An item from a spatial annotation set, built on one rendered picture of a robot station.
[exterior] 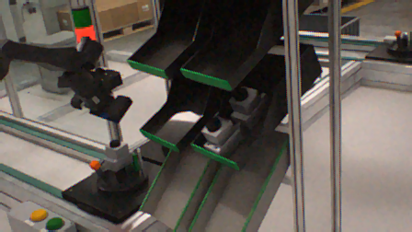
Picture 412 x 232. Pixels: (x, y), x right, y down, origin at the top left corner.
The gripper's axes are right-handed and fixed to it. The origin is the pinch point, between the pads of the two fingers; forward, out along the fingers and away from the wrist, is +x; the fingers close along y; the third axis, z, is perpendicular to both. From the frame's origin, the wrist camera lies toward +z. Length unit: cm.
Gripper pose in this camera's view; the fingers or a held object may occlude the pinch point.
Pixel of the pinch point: (111, 114)
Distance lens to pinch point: 133.9
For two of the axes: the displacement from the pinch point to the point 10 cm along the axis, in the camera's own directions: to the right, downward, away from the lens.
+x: 4.2, 5.8, 7.0
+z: 4.8, -7.9, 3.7
